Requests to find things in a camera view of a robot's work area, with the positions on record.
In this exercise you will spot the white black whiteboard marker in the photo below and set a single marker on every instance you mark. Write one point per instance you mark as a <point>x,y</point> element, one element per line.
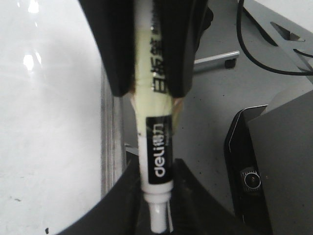
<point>153,112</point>

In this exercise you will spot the grey whiteboard stand leg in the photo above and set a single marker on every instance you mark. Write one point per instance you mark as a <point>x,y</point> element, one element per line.
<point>227,60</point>

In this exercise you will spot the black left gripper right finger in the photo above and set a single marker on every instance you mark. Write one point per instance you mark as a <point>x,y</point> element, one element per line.
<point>195,211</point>

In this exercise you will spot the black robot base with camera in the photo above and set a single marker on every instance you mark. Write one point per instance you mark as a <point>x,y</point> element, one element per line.
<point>269,159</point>

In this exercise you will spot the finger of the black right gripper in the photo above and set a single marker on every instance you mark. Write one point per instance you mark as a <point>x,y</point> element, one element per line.
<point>183,22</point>
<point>112,25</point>

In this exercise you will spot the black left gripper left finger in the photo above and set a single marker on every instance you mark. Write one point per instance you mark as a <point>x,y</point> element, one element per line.
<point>121,212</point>

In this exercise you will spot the white whiteboard with aluminium frame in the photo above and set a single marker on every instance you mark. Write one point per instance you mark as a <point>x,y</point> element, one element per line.
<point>50,116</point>

